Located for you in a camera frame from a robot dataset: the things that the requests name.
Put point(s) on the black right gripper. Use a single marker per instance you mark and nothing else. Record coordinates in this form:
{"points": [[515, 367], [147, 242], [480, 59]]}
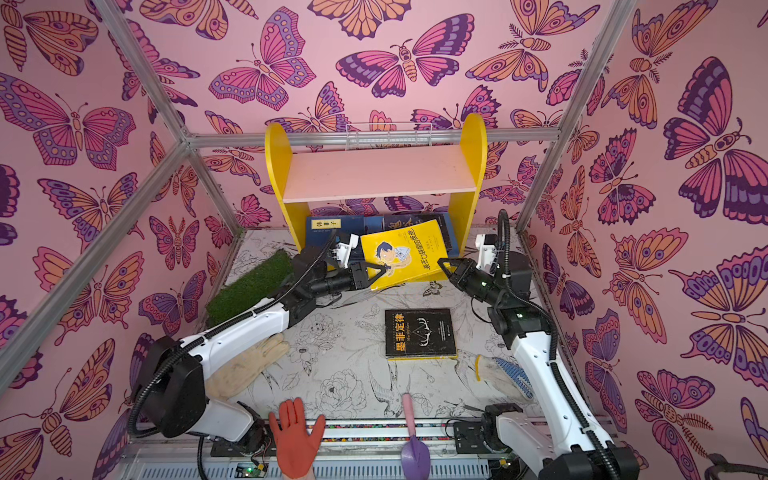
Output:
{"points": [[472, 285]]}

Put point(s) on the purple pink garden trowel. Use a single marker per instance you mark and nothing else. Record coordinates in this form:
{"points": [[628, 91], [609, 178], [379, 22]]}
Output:
{"points": [[415, 455]]}

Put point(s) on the green artificial grass mat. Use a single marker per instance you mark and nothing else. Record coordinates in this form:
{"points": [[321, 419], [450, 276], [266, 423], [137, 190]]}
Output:
{"points": [[256, 284]]}

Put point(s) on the red rubber glove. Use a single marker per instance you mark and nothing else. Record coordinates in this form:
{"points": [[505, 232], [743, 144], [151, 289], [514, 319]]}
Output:
{"points": [[296, 446]]}

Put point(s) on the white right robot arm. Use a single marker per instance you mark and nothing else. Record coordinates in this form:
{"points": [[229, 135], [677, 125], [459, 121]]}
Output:
{"points": [[577, 446]]}

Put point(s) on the yellow cartoon boy book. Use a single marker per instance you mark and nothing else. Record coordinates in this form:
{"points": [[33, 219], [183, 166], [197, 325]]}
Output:
{"points": [[404, 255]]}

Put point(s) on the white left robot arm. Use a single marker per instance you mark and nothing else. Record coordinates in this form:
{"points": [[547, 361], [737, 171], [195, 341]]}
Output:
{"points": [[170, 396]]}

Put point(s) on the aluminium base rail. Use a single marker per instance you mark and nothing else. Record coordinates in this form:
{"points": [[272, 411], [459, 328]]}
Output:
{"points": [[368, 449]]}

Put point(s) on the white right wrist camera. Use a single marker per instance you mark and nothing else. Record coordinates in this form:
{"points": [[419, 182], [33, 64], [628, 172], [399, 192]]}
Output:
{"points": [[486, 246]]}

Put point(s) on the aluminium frame post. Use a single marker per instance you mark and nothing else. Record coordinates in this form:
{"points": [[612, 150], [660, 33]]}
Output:
{"points": [[602, 48]]}

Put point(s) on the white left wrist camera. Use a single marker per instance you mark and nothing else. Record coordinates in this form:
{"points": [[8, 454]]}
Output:
{"points": [[345, 244]]}

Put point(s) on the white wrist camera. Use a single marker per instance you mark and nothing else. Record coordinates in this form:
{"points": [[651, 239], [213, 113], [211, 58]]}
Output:
{"points": [[345, 244], [486, 246]]}

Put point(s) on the black notebook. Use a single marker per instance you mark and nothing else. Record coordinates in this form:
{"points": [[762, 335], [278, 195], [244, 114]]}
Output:
{"points": [[419, 334]]}

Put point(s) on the yellow pink blue bookshelf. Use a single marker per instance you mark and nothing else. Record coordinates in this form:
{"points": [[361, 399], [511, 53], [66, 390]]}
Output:
{"points": [[300, 179]]}

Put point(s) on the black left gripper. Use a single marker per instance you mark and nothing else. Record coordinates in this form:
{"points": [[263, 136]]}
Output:
{"points": [[355, 279]]}

